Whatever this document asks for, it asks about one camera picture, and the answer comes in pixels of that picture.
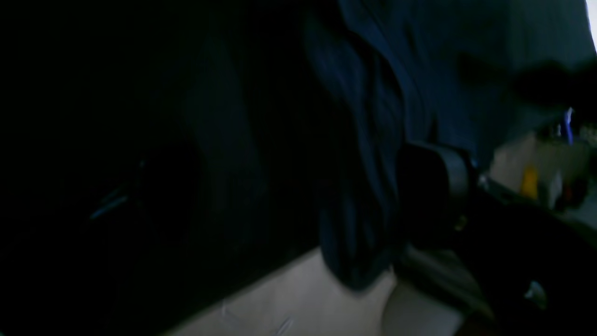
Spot black table cloth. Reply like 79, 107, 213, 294
1, 0, 338, 336

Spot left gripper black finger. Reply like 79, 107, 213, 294
396, 142, 478, 247

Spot blue clamp handle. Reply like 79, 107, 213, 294
562, 108, 574, 145

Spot dark grey T-shirt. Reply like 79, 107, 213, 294
187, 0, 597, 292

